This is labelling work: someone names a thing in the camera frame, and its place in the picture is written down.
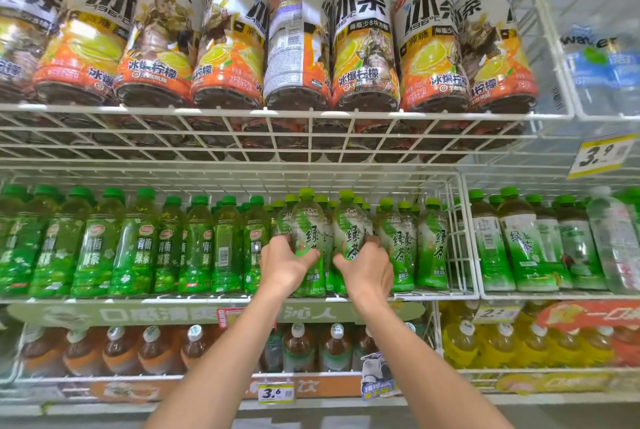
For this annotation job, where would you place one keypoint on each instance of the person's left hand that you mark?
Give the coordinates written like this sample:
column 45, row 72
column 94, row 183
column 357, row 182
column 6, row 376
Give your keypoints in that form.
column 282, row 268

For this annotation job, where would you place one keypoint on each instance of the person's right hand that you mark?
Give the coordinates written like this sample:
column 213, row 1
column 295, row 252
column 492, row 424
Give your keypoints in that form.
column 367, row 273

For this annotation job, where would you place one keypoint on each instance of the person's right thumb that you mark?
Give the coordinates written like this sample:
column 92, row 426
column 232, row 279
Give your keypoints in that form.
column 342, row 261

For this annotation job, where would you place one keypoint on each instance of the person's left thumb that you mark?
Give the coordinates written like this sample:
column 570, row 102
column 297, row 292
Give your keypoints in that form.
column 309, row 257

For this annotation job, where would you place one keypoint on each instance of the green tea bottle white label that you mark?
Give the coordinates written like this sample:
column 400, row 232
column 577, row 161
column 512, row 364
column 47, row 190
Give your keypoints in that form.
column 347, row 228
column 309, row 223

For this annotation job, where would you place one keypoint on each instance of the person's left forearm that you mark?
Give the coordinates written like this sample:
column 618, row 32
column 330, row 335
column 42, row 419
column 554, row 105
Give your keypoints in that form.
column 225, row 363

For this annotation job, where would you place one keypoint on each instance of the person's right forearm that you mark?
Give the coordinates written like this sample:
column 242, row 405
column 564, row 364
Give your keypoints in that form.
column 420, row 368

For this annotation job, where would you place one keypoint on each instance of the brown tea bottle green label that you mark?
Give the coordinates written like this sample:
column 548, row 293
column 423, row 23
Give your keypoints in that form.
column 335, row 349
column 273, row 352
column 298, row 349
column 362, row 346

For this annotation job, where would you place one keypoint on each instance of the row of pale-capped tea drinks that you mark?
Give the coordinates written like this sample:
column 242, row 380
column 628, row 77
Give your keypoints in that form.
column 432, row 248

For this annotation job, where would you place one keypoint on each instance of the cartoon figure promo card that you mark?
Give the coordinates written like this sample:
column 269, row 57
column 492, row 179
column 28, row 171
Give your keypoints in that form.
column 377, row 376

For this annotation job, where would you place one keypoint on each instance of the small yellow price tag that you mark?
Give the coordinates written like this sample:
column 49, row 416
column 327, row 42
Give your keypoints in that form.
column 276, row 392

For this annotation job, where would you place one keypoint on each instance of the dark green tea bottle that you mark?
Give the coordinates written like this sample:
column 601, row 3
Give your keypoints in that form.
column 554, row 238
column 580, row 248
column 487, row 248
column 525, row 248

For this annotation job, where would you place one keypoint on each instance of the brown tea bottle orange label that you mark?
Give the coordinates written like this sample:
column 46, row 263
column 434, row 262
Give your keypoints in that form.
column 120, row 349
column 156, row 349
column 80, row 351
column 192, row 347
column 40, row 351

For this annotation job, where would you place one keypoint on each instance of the pale price tag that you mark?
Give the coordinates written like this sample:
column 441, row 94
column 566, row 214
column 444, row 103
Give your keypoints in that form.
column 495, row 314

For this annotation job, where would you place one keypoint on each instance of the green shelf banner strip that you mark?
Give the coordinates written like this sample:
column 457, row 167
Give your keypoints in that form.
column 150, row 314

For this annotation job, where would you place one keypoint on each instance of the row of green plum tea bottles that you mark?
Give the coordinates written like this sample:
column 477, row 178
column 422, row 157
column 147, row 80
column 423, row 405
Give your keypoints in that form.
column 135, row 248

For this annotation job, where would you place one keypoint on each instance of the row of yellow drink bottles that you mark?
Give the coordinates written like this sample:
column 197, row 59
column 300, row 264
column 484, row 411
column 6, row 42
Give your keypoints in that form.
column 500, row 346

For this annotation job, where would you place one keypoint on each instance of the row of large iced tea bottles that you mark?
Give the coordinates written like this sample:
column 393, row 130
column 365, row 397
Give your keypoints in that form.
column 360, row 43

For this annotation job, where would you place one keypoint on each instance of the orange shelf banner strip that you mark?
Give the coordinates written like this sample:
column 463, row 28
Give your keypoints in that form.
column 130, row 388

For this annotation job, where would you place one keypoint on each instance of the yellow shelf banner strip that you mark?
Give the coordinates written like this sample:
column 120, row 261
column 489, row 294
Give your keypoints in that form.
column 550, row 382

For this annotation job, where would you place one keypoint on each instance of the red promotional sign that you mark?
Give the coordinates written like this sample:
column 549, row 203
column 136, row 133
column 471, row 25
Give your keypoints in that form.
column 590, row 316

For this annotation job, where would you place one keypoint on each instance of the clear drink bottle white cap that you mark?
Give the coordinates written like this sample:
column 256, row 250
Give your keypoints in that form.
column 616, row 243

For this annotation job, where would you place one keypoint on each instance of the large yellow price tag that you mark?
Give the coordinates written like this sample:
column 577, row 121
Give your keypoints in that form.
column 600, row 156

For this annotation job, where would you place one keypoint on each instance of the clear water bottle blue label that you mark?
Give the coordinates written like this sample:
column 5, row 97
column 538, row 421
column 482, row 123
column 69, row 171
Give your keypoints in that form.
column 626, row 76
column 582, row 71

